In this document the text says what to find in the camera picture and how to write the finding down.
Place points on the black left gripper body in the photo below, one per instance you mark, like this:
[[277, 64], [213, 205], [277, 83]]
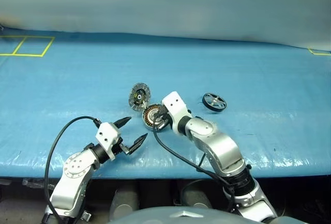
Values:
[[124, 149]]

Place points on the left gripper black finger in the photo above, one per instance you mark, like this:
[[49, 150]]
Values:
[[122, 122], [137, 143]]

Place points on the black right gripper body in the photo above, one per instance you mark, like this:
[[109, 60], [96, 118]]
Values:
[[163, 118]]

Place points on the black spoked rotor wheel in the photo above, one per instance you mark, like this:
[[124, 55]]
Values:
[[214, 100]]

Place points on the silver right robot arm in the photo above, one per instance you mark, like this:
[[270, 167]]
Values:
[[219, 143]]

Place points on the blue table cover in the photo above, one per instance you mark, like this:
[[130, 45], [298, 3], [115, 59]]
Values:
[[77, 92]]

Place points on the grey robot torso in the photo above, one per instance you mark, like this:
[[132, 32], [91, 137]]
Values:
[[168, 216]]

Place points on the clear crumpled plastic film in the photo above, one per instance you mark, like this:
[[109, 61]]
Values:
[[36, 184]]

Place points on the yellow tape double square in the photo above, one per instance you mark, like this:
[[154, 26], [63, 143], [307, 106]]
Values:
[[42, 50]]

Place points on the yellow tape corner mark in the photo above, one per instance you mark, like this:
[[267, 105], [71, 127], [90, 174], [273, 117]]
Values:
[[318, 52]]

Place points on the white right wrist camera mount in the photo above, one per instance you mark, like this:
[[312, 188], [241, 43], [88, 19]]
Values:
[[174, 105]]

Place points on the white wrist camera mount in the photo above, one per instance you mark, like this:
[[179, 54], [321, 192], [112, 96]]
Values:
[[106, 132], [174, 105]]

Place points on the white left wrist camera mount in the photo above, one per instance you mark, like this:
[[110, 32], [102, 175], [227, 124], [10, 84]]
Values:
[[106, 132]]

